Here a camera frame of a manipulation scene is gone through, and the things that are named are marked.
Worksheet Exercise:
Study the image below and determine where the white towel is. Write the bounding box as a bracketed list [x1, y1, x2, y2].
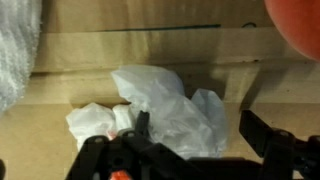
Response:
[0, 0, 42, 113]

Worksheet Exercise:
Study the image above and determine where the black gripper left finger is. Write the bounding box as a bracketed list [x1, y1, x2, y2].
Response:
[66, 111, 194, 180]

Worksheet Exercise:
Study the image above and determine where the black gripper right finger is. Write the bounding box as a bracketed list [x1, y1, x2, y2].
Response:
[239, 110, 320, 180]

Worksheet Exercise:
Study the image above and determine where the brown cardboard box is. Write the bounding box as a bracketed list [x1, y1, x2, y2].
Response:
[0, 0, 320, 180]

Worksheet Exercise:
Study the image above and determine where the orange plush carrot toy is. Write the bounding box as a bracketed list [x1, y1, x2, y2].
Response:
[264, 0, 320, 61]

